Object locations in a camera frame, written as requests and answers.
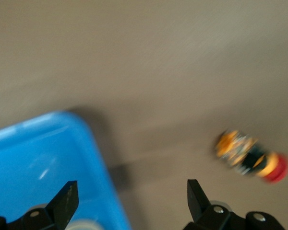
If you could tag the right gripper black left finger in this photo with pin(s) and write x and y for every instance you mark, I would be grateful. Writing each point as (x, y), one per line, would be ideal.
(57, 210)

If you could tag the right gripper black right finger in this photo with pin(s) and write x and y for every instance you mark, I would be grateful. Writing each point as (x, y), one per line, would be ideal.
(201, 213)

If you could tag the blue desk bell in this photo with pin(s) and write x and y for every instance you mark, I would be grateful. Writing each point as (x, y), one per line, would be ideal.
(84, 225)

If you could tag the blue plastic tray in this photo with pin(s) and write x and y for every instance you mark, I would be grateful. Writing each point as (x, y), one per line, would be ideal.
(45, 155)

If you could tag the yellow red emergency stop switch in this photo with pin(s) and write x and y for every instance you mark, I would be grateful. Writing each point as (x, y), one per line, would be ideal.
(249, 155)

